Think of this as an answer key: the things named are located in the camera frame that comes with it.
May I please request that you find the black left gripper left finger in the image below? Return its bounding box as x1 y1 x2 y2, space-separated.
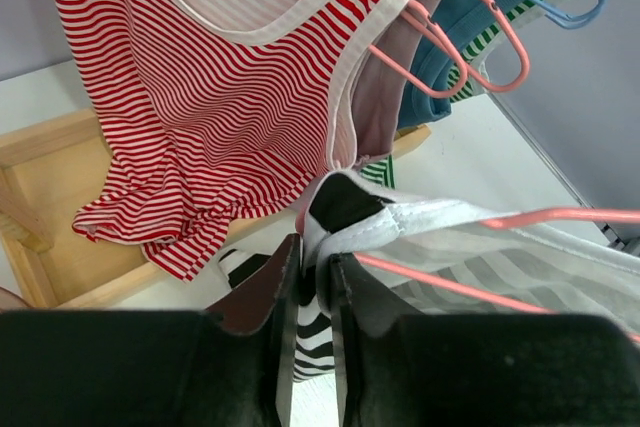
1 235 301 426

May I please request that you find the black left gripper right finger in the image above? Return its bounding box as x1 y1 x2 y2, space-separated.
329 255 639 426

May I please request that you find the black white striped tank top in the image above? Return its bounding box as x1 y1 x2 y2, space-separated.
217 170 640 383

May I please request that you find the pink wire hanger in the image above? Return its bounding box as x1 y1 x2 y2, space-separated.
449 0 531 94
369 0 468 98
294 206 640 346

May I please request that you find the red white striped tank top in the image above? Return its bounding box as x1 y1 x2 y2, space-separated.
55 0 409 281

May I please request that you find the green white striped tank top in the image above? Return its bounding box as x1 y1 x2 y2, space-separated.
360 0 544 189

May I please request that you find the dusty pink tank top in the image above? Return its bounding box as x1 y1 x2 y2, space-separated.
352 0 441 167

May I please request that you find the blue tank top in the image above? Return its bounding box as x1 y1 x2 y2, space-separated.
398 0 524 128

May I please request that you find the pink plastic basket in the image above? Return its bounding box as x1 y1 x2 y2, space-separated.
0 287 30 312

